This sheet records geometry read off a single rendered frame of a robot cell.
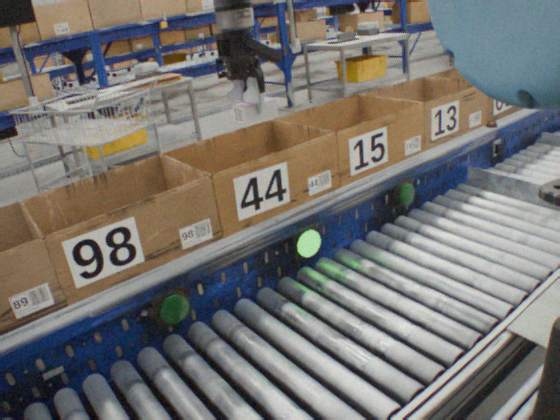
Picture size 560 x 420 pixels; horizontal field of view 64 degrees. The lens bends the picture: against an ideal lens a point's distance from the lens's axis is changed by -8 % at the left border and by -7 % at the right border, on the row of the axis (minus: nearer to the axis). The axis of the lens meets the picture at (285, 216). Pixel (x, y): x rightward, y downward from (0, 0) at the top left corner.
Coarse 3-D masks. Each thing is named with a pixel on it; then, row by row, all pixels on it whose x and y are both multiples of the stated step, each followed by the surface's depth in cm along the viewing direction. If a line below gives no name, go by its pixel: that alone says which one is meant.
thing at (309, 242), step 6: (306, 234) 123; (312, 234) 124; (318, 234) 126; (300, 240) 123; (306, 240) 123; (312, 240) 124; (318, 240) 126; (300, 246) 123; (306, 246) 124; (312, 246) 125; (318, 246) 127; (300, 252) 124; (306, 252) 124; (312, 252) 126
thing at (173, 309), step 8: (176, 296) 104; (168, 304) 103; (176, 304) 104; (184, 304) 105; (160, 312) 103; (168, 312) 103; (176, 312) 104; (184, 312) 106; (168, 320) 104; (176, 320) 105
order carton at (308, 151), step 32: (256, 128) 148; (288, 128) 146; (192, 160) 138; (224, 160) 144; (256, 160) 116; (288, 160) 122; (320, 160) 129; (224, 192) 113; (320, 192) 132; (224, 224) 116; (256, 224) 122
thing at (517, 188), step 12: (468, 168) 162; (468, 180) 163; (480, 180) 159; (492, 180) 155; (504, 180) 152; (516, 180) 148; (504, 192) 153; (516, 192) 149; (528, 192) 146; (540, 204) 144; (552, 204) 141
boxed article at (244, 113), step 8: (264, 96) 125; (240, 104) 119; (248, 104) 118; (256, 104) 118; (264, 104) 119; (272, 104) 121; (240, 112) 118; (248, 112) 117; (256, 112) 119; (264, 112) 120; (272, 112) 122; (240, 120) 119; (248, 120) 118; (256, 120) 119
